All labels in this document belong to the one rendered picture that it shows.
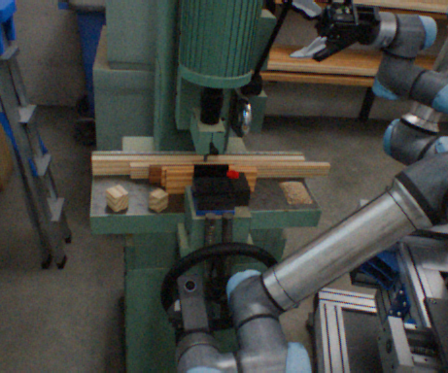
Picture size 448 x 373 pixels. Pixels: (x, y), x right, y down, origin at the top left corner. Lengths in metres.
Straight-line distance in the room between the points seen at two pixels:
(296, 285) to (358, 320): 1.22
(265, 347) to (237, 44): 0.63
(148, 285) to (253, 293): 0.57
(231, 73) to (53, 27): 2.57
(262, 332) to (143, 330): 0.76
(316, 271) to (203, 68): 0.53
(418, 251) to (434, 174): 0.83
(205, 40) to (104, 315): 1.37
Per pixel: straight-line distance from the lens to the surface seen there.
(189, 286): 0.81
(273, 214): 1.17
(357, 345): 1.85
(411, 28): 1.13
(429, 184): 0.69
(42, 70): 3.63
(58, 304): 2.11
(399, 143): 1.46
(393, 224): 0.70
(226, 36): 1.00
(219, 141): 1.14
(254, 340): 0.71
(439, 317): 1.19
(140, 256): 1.20
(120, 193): 1.10
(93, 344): 1.96
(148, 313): 1.36
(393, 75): 1.15
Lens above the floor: 1.59
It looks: 35 degrees down
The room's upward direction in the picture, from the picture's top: 8 degrees clockwise
